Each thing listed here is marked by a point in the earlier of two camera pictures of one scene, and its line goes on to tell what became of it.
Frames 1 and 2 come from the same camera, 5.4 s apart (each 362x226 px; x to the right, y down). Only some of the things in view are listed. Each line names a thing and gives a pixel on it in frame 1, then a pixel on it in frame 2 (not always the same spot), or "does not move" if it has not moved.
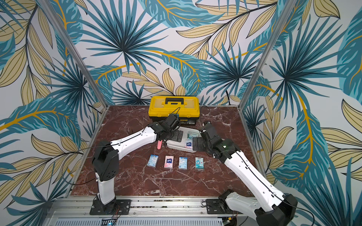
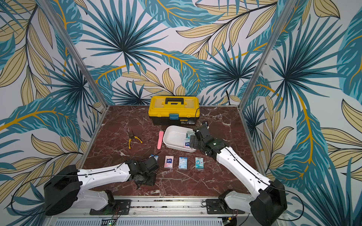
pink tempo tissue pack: (168, 163) does not move
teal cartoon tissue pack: (199, 163) does not move
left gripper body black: (174, 134) → (149, 179)
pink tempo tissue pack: (188, 143) does not move
